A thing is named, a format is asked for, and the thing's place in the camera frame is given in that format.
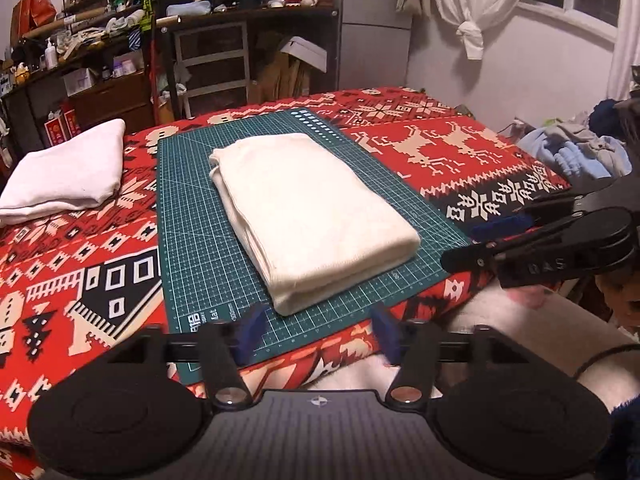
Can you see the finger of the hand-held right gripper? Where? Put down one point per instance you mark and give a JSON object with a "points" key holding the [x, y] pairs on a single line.
{"points": [[500, 227], [465, 257]]}

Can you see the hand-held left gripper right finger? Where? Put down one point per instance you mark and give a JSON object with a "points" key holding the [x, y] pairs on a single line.
{"points": [[385, 332]]}

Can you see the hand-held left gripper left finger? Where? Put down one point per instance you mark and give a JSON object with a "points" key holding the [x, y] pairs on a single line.
{"points": [[252, 332]]}

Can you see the cream knit sweater vest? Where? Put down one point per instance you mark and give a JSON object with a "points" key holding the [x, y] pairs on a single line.
{"points": [[310, 220]]}

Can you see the light blue clothes pile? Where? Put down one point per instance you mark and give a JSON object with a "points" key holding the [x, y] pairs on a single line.
{"points": [[575, 155]]}

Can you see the white fleece blanket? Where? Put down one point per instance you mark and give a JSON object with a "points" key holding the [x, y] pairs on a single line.
{"points": [[525, 320]]}

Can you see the navy knit garment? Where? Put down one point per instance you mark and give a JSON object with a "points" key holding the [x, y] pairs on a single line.
{"points": [[607, 112]]}

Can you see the green cutting mat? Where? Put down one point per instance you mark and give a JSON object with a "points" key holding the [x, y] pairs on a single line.
{"points": [[190, 210]]}

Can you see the white curtain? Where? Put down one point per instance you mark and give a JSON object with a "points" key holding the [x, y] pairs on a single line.
{"points": [[480, 0], [625, 60]]}

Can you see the red patterned blanket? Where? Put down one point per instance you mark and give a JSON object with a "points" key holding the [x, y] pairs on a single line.
{"points": [[75, 260]]}

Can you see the silver refrigerator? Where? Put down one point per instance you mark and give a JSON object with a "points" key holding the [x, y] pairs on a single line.
{"points": [[375, 55]]}

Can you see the white folded garment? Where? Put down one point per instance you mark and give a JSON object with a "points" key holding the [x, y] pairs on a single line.
{"points": [[65, 175]]}

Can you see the flattened cardboard boxes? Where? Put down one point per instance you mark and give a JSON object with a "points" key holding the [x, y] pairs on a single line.
{"points": [[285, 77]]}

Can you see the white cardboard box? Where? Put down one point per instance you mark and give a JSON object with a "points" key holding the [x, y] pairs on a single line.
{"points": [[307, 52]]}

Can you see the wooden drawer cabinet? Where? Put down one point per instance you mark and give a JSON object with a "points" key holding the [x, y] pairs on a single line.
{"points": [[110, 105]]}

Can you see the red carton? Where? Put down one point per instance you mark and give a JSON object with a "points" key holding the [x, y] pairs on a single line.
{"points": [[71, 121], [54, 130]]}

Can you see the small white box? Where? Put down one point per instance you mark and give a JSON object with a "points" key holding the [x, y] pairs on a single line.
{"points": [[80, 82]]}

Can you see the light blue pouch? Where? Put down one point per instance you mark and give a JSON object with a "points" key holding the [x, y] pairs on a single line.
{"points": [[190, 8]]}

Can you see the white lotion bottle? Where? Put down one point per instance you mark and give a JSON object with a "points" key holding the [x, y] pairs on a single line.
{"points": [[51, 57]]}

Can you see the brown cardboard tube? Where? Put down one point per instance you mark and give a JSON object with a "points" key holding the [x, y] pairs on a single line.
{"points": [[85, 16]]}

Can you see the red paper bag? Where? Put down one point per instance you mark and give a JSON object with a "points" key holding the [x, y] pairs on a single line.
{"points": [[37, 10]]}

